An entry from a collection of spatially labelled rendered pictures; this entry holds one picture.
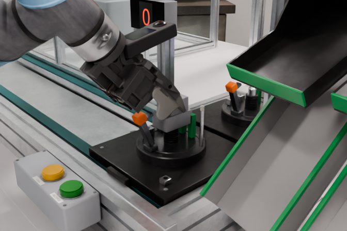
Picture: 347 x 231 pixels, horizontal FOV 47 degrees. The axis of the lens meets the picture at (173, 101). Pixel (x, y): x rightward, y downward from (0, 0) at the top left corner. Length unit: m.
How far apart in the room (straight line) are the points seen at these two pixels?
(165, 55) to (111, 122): 0.24
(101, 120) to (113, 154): 0.29
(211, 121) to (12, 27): 0.51
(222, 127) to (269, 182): 0.34
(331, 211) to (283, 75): 0.18
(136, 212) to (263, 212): 0.20
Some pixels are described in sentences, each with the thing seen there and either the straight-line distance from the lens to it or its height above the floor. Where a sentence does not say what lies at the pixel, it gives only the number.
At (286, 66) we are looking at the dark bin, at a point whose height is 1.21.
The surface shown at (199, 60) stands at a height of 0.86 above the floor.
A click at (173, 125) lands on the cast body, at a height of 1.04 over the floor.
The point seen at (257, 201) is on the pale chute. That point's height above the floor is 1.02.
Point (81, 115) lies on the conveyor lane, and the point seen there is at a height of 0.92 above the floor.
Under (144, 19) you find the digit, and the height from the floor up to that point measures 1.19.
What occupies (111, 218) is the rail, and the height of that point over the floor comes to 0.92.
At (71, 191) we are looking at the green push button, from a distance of 0.71.
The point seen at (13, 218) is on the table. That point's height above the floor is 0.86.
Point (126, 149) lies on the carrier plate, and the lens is 0.82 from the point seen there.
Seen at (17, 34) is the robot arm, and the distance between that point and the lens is 0.61.
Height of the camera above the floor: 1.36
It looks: 22 degrees down
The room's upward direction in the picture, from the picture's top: straight up
